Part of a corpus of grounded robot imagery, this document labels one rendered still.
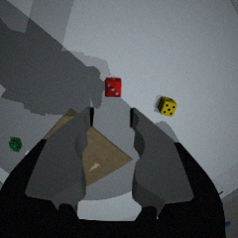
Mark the tan mat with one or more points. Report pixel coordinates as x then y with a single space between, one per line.
101 157

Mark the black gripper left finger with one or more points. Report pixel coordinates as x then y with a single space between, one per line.
50 174

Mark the dark red die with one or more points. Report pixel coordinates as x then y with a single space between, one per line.
112 87

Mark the green die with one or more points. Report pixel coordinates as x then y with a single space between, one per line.
15 144

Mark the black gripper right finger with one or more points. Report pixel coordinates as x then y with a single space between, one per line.
168 177

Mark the yellow die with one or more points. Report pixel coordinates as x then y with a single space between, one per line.
167 106

